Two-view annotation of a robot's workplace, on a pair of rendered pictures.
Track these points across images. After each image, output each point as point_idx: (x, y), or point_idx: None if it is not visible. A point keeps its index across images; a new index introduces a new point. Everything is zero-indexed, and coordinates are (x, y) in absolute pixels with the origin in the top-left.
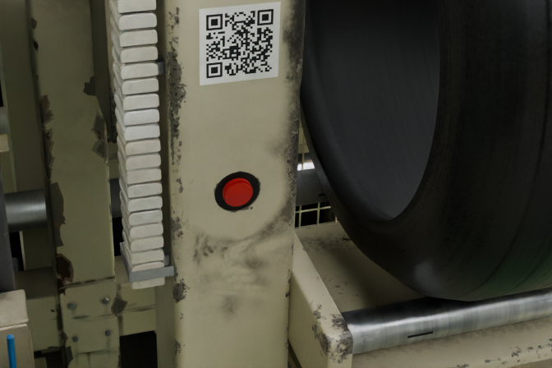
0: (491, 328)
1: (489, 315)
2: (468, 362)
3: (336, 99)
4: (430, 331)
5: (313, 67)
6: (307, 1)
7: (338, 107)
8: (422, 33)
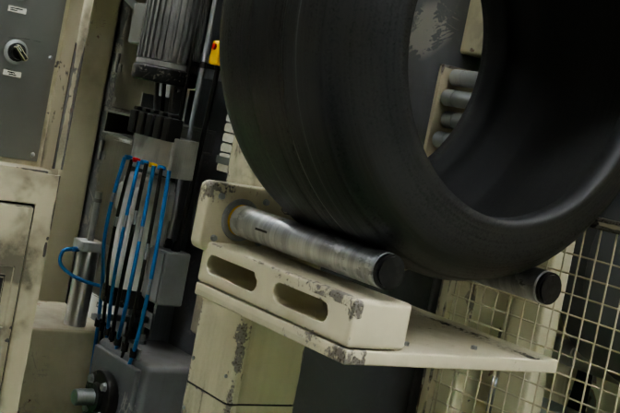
0: (315, 274)
1: (296, 236)
2: (266, 263)
3: (477, 197)
4: (266, 230)
5: (450, 147)
6: (478, 105)
7: (472, 201)
8: (576, 178)
